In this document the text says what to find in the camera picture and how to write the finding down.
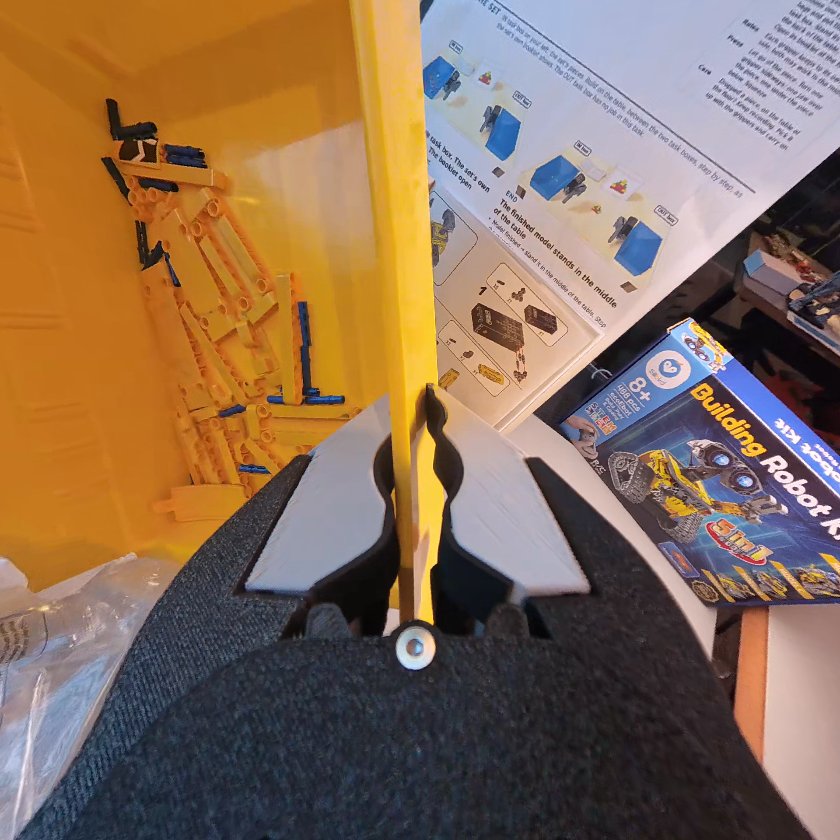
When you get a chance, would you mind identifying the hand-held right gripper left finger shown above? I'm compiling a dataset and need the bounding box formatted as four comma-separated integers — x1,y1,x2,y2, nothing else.
244,392,401,636

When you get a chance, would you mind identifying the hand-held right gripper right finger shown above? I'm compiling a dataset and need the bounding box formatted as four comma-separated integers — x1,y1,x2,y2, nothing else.
427,384,590,636

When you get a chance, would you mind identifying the large clear plastic bag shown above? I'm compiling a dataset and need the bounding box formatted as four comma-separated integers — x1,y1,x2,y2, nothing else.
0,554,181,840

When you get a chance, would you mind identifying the yellow plastic bin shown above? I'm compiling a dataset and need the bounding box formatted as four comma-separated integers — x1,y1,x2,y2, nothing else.
0,0,439,624

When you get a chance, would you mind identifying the blue robot kit box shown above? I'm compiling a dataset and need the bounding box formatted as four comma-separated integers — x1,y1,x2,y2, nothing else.
558,318,840,608

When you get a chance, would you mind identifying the pile of yellow building parts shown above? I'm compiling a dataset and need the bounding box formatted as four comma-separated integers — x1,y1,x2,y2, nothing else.
108,98,362,522

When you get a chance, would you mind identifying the small pale blue box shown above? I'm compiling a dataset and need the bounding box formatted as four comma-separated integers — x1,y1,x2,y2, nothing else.
743,249,805,296

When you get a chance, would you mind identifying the large printed instruction sheet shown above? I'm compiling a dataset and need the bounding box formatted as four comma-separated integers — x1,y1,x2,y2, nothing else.
420,0,840,342

